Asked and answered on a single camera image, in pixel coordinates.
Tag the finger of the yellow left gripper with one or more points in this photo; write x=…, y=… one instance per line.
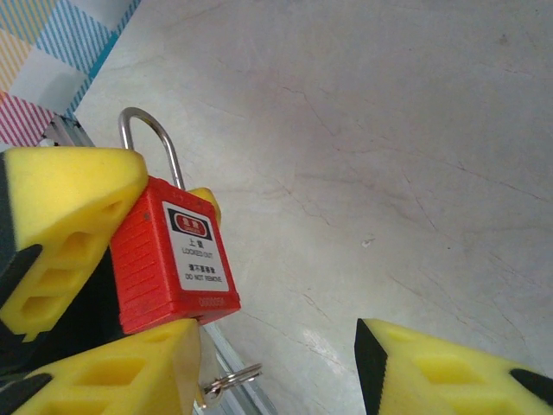
x=65, y=194
x=209, y=201

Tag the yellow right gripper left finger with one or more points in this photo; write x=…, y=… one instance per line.
x=108, y=380

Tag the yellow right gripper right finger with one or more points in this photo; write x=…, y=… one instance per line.
x=440, y=380

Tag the red safety padlock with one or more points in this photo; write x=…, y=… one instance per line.
x=147, y=276

